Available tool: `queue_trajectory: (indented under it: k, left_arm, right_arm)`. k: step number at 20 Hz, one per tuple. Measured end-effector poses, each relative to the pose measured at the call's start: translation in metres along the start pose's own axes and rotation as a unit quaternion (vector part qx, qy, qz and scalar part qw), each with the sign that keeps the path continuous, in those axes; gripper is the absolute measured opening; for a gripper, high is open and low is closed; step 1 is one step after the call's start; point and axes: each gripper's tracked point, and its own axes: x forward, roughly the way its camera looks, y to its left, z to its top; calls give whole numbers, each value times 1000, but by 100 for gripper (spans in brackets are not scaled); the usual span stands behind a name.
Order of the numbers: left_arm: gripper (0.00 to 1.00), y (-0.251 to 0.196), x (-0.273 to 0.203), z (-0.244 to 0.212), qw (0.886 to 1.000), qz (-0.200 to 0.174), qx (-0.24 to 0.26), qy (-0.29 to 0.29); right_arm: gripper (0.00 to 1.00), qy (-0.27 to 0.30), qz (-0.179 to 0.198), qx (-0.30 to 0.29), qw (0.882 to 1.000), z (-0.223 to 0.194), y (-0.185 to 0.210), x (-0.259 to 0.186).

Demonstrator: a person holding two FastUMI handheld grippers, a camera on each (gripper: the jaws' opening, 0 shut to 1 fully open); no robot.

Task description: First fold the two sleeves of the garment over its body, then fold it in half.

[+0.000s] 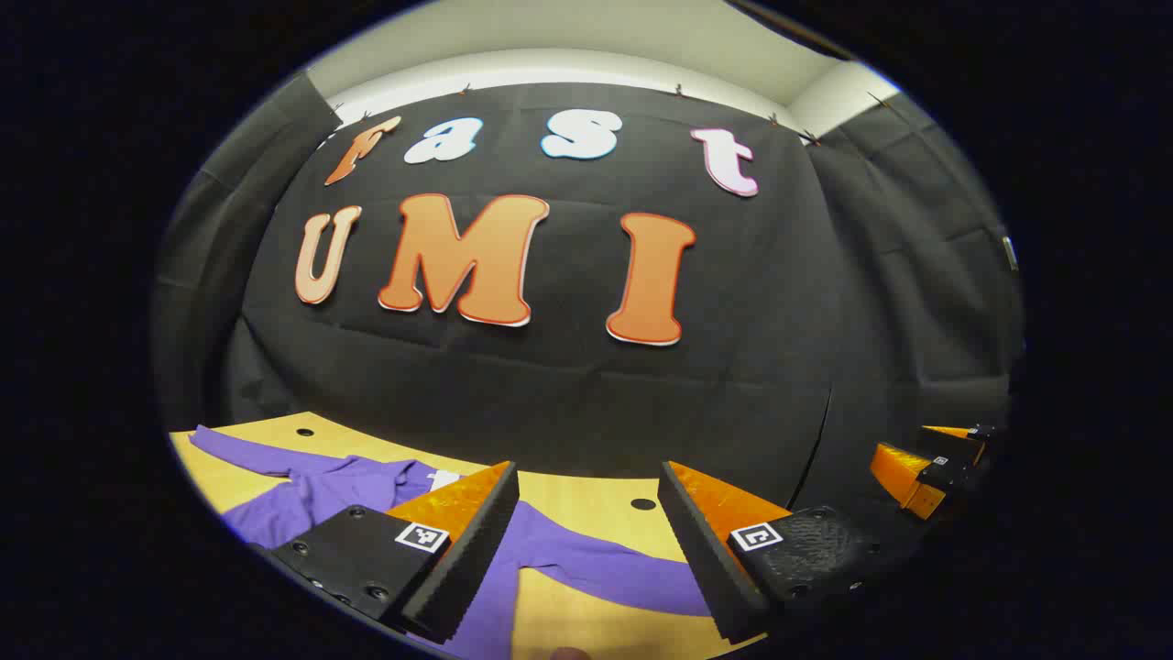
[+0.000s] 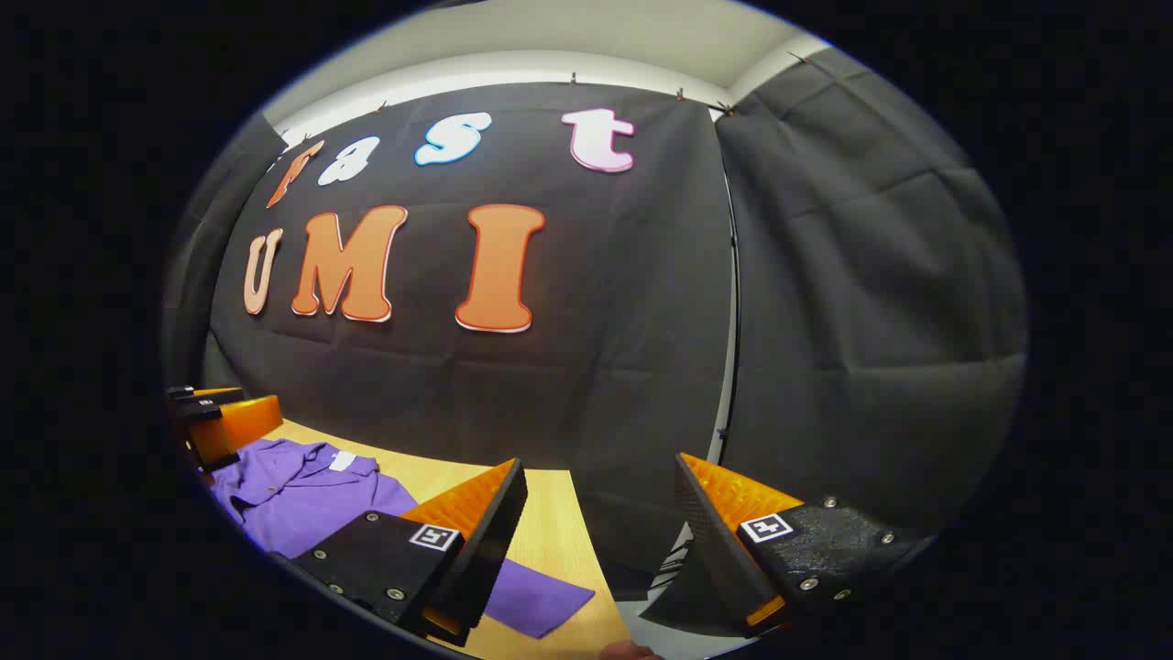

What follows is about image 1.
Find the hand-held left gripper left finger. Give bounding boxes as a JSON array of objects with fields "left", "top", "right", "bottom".
[{"left": 270, "top": 461, "right": 521, "bottom": 644}]

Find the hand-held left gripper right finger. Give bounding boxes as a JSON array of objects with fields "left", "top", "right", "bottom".
[{"left": 658, "top": 461, "right": 882, "bottom": 644}]

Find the purple knit garment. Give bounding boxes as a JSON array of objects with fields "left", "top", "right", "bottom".
[{"left": 188, "top": 424, "right": 714, "bottom": 660}]

